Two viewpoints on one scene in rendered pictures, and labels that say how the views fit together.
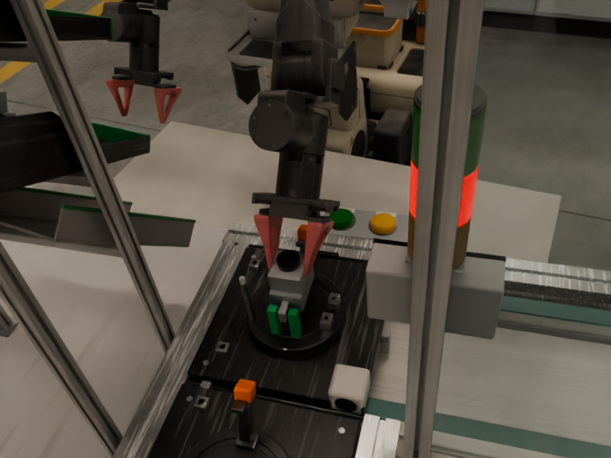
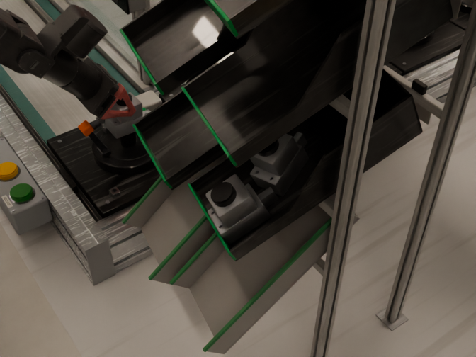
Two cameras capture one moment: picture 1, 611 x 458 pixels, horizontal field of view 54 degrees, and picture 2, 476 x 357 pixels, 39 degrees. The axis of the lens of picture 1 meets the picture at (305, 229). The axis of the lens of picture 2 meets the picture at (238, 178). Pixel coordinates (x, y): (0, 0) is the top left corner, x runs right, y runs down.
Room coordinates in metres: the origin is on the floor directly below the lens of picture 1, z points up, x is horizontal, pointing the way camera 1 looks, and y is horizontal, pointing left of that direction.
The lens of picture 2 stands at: (1.20, 0.73, 1.84)
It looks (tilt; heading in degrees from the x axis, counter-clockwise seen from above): 45 degrees down; 214
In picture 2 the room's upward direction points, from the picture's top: 1 degrees clockwise
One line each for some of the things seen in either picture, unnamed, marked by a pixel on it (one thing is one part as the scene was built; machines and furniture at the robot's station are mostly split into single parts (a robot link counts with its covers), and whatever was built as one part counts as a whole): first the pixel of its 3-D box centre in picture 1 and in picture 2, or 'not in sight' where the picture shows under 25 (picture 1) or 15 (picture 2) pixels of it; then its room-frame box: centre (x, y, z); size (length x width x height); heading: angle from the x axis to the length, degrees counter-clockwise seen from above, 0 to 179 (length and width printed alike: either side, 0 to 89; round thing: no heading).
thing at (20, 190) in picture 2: (341, 220); (22, 194); (0.72, -0.06, 0.96); 0.04 x 0.04 x 0.02
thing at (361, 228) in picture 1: (383, 238); (10, 183); (0.70, -0.13, 0.93); 0.21 x 0.07 x 0.06; 70
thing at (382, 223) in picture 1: (383, 224); (7, 172); (0.70, -0.13, 0.96); 0.04 x 0.04 x 0.02
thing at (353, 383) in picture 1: (349, 389); (148, 105); (0.40, -0.03, 0.97); 0.05 x 0.05 x 0.04; 70
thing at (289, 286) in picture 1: (288, 281); (129, 110); (0.52, 0.03, 1.06); 0.08 x 0.04 x 0.07; 160
